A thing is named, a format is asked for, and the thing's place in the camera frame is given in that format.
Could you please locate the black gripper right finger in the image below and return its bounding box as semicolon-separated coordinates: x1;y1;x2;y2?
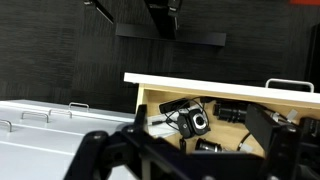
203;103;320;180

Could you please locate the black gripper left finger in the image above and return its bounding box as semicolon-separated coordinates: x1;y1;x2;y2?
63;103;204;180

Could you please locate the white drawer with metal handle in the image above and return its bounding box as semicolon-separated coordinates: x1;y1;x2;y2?
0;109;133;138
123;72;320;180
0;118;128;156
9;99;136;118
0;101;134;125

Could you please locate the white plastic packet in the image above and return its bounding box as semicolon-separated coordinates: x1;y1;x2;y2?
146;114;181;139

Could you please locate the large black camera lens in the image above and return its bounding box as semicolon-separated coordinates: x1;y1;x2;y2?
212;99;250;124

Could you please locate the small black camera lens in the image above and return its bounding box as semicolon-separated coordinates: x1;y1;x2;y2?
194;137;224;154

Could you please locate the black bar shaped camera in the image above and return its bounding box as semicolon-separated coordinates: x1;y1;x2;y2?
158;97;192;115

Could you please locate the black webcam with silver ring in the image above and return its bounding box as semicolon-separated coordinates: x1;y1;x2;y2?
176;108;212;140

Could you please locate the black camera stand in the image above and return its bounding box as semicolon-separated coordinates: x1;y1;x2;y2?
83;0;228;48

